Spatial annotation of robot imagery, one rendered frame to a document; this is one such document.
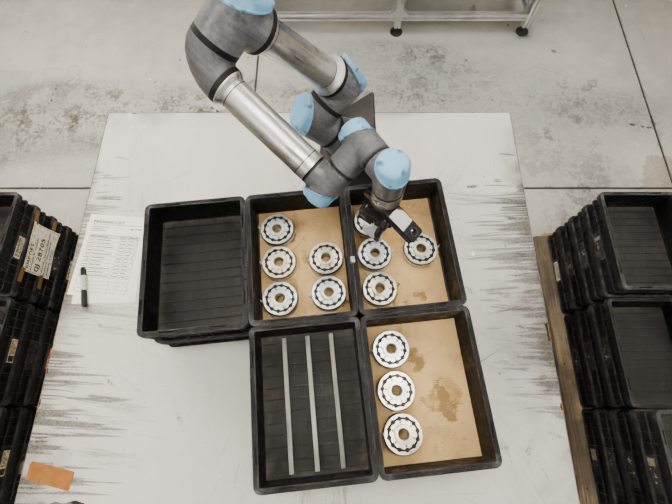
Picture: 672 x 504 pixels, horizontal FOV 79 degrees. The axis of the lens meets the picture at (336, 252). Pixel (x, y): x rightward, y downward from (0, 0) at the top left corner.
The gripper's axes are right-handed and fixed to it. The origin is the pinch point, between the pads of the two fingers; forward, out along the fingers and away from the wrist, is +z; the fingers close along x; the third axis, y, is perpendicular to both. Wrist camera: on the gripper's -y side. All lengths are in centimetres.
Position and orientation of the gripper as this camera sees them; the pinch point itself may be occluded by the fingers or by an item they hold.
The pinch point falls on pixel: (384, 234)
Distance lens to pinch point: 117.6
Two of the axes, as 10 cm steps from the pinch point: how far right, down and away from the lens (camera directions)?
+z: 0.0, 3.5, 9.4
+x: -5.8, 7.6, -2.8
